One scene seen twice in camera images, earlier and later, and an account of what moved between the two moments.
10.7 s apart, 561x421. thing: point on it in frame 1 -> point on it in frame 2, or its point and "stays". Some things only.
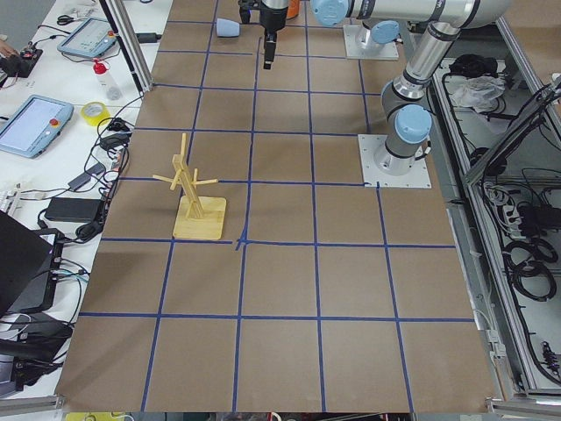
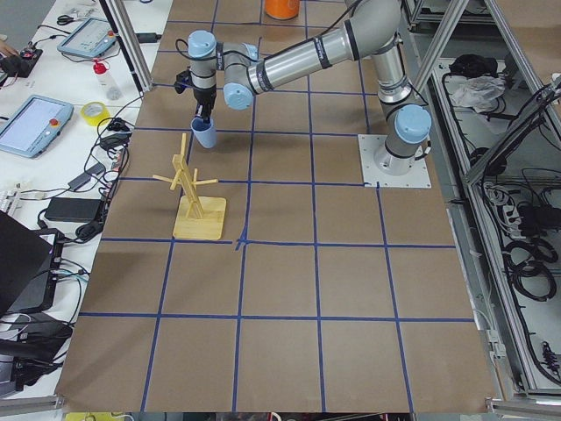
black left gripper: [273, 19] -> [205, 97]
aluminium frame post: [126, 31] stays
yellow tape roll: [95, 119] stays
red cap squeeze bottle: [106, 80] stays
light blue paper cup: [226, 28] -> [204, 132]
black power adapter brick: [74, 210] stays
